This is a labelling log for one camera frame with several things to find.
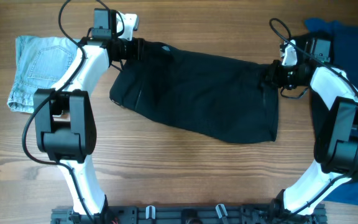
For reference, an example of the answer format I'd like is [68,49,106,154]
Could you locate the black shorts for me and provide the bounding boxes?
[109,42,278,144]

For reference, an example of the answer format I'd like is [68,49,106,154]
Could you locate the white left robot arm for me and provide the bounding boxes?
[33,37,145,222]

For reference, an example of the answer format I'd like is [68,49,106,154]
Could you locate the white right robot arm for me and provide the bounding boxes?
[263,60,358,220]

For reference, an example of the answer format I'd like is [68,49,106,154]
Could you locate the black garment in pile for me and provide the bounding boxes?
[290,31,334,138]

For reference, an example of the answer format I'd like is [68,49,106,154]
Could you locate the blue garment in pile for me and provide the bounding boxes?
[305,18,358,205]

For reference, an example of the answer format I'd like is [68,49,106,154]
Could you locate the folded light blue jeans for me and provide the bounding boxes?
[7,35,77,113]

